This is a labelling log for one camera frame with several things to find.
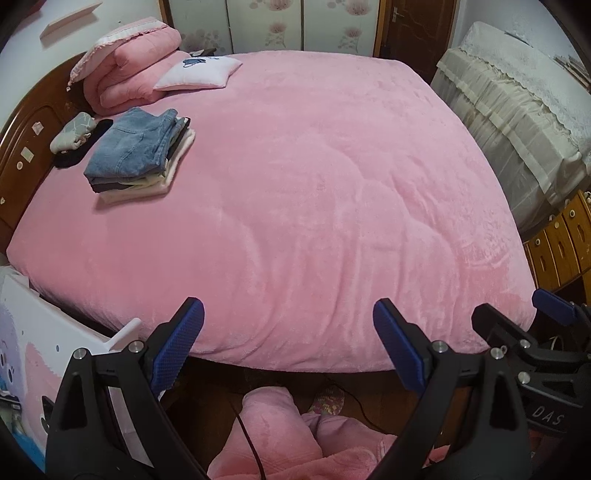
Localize thin dark cable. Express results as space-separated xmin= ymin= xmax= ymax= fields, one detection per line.
xmin=235 ymin=406 xmax=269 ymax=480
xmin=323 ymin=378 xmax=385 ymax=433

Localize patterned slipper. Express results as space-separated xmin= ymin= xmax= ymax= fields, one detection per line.
xmin=309 ymin=387 xmax=346 ymax=416

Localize grey patterned cloth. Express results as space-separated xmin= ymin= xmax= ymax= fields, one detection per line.
xmin=50 ymin=112 xmax=98 ymax=154

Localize pink lace trimmed pillow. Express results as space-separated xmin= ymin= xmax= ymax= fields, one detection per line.
xmin=67 ymin=17 xmax=169 ymax=86

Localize pink wall shelf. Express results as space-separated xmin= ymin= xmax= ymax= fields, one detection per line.
xmin=39 ymin=0 xmax=103 ymax=40

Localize folded pink quilt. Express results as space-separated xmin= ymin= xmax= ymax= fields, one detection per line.
xmin=83 ymin=28 xmax=183 ymax=116

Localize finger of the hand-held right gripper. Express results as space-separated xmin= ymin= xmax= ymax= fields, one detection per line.
xmin=471 ymin=302 xmax=536 ymax=356
xmin=531 ymin=288 xmax=591 ymax=328

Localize white pillow with blue print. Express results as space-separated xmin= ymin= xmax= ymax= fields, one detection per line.
xmin=154 ymin=56 xmax=243 ymax=90

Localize pink plush bed blanket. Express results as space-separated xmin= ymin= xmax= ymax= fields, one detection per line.
xmin=6 ymin=51 xmax=539 ymax=374

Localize blue denim shorts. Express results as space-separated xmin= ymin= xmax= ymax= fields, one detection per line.
xmin=83 ymin=107 xmax=185 ymax=182

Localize cream lace covered furniture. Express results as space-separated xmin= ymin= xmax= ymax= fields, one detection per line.
xmin=429 ymin=21 xmax=591 ymax=241

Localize light green black folded garment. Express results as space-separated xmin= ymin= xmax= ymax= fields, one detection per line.
xmin=90 ymin=117 xmax=192 ymax=193

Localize brown wooden door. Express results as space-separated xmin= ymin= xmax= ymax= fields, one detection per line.
xmin=376 ymin=0 xmax=458 ymax=77

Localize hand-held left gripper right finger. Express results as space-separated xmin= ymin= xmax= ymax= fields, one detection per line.
xmin=369 ymin=298 xmax=539 ymax=480

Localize black cloth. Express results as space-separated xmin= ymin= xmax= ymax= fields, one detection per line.
xmin=53 ymin=119 xmax=114 ymax=169

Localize person's right leg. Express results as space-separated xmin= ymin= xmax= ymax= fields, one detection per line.
xmin=314 ymin=413 xmax=448 ymax=480

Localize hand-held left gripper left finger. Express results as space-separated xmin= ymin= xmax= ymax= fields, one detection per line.
xmin=44 ymin=296 xmax=208 ymax=480

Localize wooden drawer cabinet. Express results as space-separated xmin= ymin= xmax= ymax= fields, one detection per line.
xmin=524 ymin=187 xmax=591 ymax=291

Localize floral wardrobe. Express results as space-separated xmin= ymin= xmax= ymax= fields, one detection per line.
xmin=159 ymin=0 xmax=393 ymax=58

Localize white printed plastic furniture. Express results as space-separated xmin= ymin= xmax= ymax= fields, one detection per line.
xmin=0 ymin=265 xmax=162 ymax=472

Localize wooden headboard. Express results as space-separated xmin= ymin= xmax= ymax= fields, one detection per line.
xmin=0 ymin=51 xmax=88 ymax=252

